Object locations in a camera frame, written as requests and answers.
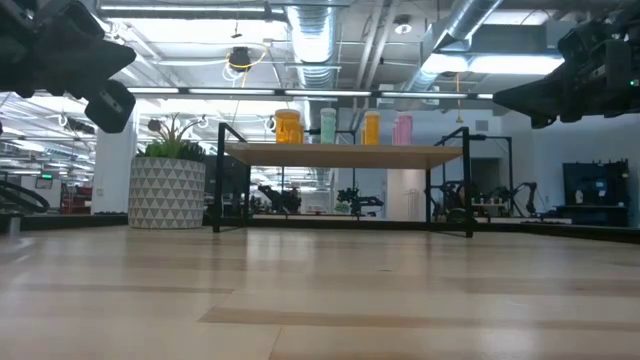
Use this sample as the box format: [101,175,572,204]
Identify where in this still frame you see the long linear light bar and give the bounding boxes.
[124,84,496,104]

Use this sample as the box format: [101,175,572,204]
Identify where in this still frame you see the wooden shelf black metal legs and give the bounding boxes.
[212,121,477,240]

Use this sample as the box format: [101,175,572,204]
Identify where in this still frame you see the green bottle pastel tablets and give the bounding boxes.
[319,107,338,145]

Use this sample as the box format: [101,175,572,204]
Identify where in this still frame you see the silver slanted air duct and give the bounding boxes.
[399,0,505,96]

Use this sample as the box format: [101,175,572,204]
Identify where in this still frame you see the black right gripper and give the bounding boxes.
[492,38,640,130]

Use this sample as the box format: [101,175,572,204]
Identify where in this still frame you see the potted plant triangle-pattern pot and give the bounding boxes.
[127,113,207,230]

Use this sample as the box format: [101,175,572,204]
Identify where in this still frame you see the large orange pill bottle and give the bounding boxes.
[274,108,303,145]

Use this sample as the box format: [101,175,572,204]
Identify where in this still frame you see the black rig frame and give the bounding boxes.
[0,212,640,241]

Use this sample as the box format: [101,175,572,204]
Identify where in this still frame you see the black ceiling device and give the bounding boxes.
[227,45,254,74]

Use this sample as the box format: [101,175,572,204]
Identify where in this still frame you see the person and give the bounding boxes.
[452,184,472,210]

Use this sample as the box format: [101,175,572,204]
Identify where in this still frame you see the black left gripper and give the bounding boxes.
[0,0,137,100]

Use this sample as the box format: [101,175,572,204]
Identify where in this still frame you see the silver spiral air duct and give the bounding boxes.
[283,3,343,146]

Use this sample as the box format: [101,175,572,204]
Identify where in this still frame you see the black equipment cabinet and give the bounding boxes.
[555,159,632,227]

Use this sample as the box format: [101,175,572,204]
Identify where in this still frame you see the yellow hanging cord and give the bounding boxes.
[454,72,464,125]

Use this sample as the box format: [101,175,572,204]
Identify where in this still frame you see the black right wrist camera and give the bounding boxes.
[557,19,604,66]

